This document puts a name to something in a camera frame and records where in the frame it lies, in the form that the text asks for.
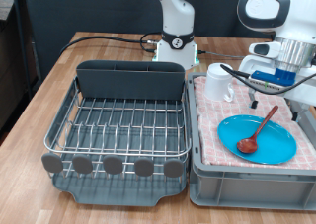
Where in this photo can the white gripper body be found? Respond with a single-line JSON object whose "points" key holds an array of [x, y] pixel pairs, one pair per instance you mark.
{"points": [[306, 92]]}

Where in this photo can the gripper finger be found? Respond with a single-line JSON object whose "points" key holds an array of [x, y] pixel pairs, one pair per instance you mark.
{"points": [[254, 100], [295, 115]]}

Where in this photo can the blue plastic plate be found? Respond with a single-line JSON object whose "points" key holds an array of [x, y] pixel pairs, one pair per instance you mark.
{"points": [[276, 145]]}

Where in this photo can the reddish brown wooden spoon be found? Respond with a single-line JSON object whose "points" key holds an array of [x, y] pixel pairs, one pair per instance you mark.
{"points": [[247, 145]]}

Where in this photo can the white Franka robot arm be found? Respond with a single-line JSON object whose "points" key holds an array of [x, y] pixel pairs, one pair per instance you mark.
{"points": [[177, 13]]}

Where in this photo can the grey dish drying rack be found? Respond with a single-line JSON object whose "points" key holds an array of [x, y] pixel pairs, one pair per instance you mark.
{"points": [[108, 192]]}

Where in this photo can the white plastic mug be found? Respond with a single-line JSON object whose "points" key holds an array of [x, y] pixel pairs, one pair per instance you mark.
{"points": [[217, 82]]}

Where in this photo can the pink checked towel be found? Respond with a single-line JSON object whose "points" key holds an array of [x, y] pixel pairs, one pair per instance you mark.
{"points": [[210, 118]]}

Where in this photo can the grey plastic crate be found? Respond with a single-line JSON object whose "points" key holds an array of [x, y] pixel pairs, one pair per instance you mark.
{"points": [[250, 191]]}

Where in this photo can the dark grey cutlery holder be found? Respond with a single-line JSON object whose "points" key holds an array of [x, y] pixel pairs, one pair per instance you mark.
{"points": [[131, 84]]}

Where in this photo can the dark backdrop curtain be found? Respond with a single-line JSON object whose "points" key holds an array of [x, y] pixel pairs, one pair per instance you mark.
{"points": [[42, 0]]}

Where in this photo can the black metal pole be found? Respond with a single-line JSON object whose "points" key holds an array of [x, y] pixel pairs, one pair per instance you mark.
{"points": [[20, 36]]}

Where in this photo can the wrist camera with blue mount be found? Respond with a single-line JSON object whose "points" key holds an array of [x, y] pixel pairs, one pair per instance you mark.
{"points": [[279, 76]]}

